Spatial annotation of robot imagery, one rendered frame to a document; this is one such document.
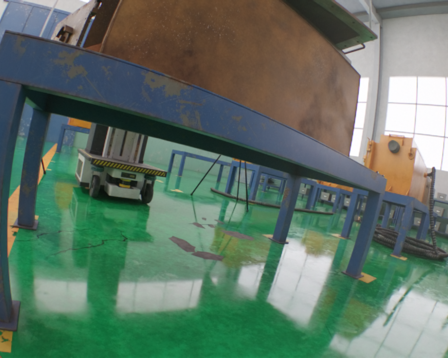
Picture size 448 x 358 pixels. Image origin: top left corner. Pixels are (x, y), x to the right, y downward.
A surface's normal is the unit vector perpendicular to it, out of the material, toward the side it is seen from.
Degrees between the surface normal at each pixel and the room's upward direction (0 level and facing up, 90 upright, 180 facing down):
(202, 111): 90
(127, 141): 90
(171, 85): 90
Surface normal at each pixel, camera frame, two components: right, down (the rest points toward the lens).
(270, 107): 0.56, 0.17
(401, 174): -0.78, -0.15
